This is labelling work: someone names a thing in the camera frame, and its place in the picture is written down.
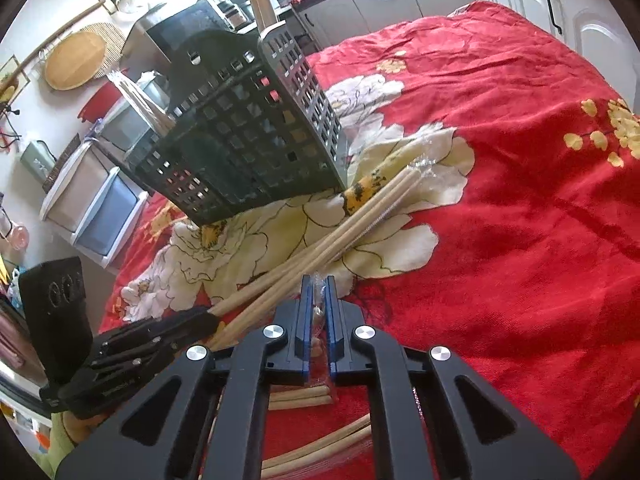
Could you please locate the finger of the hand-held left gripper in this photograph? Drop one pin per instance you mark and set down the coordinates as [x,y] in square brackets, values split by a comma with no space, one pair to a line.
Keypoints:
[170,322]
[145,352]

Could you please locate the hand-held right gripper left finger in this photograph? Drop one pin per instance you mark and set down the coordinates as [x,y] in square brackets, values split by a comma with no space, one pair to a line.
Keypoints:
[305,320]

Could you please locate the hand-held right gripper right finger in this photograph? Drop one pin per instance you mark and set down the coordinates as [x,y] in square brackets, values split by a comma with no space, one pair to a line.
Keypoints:
[332,320]

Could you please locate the plastic-wrapped chopstick pair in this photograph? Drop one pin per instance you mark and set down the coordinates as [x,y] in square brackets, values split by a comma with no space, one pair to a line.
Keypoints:
[319,320]
[280,272]

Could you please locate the black plastic utensil basket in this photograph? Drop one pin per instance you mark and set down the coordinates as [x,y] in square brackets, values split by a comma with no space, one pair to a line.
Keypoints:
[240,150]

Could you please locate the person's left hand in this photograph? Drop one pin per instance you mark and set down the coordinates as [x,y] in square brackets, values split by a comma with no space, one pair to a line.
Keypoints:
[84,426]

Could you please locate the plastic drawer towers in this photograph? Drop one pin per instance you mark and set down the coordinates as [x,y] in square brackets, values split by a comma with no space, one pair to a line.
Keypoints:
[85,200]

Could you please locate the brown wicker basket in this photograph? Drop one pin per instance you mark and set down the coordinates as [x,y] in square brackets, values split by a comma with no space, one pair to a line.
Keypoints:
[62,162]

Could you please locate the green hanging bag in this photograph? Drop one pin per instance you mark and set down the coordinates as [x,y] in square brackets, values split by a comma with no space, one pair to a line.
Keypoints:
[36,160]

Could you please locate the red floral blanket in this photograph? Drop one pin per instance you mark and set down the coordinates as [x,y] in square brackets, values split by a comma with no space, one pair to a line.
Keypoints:
[500,210]

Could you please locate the grey-blue plastic drawer tower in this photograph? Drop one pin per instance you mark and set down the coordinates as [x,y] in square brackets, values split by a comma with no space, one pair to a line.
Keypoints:
[127,120]

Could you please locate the red plastic basin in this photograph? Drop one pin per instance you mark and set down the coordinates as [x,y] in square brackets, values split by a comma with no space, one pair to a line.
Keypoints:
[100,102]

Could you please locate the round bamboo tray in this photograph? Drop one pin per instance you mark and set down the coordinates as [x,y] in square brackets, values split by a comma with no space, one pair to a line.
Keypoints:
[75,60]

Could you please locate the long wooden pole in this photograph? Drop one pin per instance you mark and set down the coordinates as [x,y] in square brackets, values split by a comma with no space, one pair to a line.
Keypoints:
[50,42]

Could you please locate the round woven mat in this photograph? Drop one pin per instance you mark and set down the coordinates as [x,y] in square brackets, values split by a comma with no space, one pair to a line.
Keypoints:
[112,40]

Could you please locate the black microwave oven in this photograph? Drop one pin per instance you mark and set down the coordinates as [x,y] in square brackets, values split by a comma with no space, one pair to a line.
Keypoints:
[195,20]

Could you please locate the white hanging dish cover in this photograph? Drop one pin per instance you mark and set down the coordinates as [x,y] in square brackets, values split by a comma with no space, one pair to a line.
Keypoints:
[132,1]

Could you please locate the black blender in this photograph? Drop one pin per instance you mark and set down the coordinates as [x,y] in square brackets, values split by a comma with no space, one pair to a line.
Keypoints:
[225,2]

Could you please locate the white lower cabinets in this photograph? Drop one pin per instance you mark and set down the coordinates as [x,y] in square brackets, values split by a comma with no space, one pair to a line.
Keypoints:
[525,5]

